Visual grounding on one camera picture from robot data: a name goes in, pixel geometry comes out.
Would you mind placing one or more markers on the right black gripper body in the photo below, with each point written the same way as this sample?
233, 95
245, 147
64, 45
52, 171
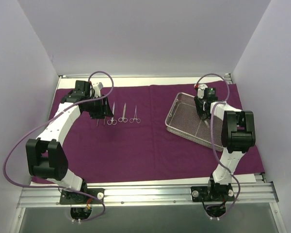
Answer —
202, 109

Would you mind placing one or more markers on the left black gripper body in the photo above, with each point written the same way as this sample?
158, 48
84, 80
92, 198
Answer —
103, 107

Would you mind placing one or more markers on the silver surgical scissors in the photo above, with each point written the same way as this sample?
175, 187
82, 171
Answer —
112, 121

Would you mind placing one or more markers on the metal mesh instrument tray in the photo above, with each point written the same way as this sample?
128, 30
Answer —
182, 120

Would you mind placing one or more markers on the silver surgical forceps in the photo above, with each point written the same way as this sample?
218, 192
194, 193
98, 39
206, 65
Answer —
135, 118

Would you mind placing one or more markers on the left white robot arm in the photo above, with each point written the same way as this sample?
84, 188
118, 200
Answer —
45, 154

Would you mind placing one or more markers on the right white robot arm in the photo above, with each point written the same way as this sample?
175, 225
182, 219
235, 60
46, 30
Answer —
237, 134

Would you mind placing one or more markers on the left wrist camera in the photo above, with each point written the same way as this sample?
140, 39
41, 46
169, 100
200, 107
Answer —
87, 89

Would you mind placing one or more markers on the back aluminium rail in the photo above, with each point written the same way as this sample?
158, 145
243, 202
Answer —
70, 76

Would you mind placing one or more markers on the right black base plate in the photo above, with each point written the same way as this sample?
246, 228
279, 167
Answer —
212, 194

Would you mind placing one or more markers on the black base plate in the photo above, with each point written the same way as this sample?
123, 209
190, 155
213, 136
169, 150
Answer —
72, 198
212, 194

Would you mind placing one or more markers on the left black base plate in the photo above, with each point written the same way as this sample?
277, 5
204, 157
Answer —
72, 198

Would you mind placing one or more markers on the front aluminium rail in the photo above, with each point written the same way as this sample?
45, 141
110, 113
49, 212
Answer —
147, 195

